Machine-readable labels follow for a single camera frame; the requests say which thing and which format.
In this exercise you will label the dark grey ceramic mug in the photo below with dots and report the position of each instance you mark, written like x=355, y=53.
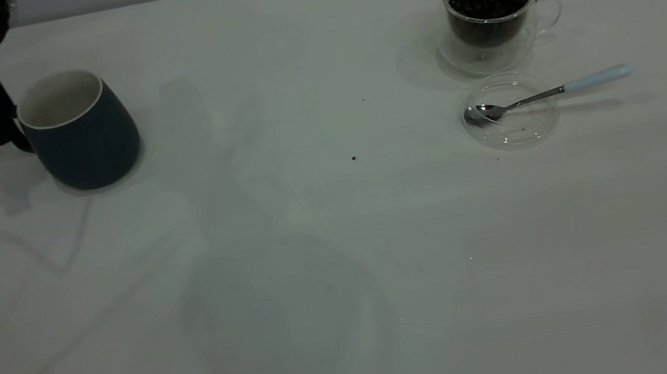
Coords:
x=89, y=146

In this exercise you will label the clear double-wall glass cup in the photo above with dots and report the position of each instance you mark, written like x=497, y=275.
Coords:
x=488, y=58

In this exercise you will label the clear round glass lid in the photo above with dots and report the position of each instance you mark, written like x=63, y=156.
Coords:
x=520, y=130

